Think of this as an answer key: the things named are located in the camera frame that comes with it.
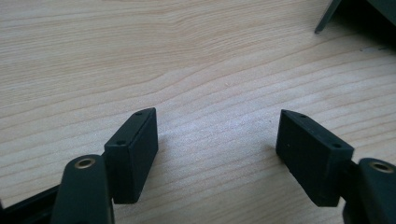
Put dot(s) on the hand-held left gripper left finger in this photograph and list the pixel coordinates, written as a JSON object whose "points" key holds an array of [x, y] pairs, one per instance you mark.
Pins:
{"points": [[134, 158]]}

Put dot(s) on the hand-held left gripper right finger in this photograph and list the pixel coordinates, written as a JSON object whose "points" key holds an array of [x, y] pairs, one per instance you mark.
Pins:
{"points": [[314, 158]]}

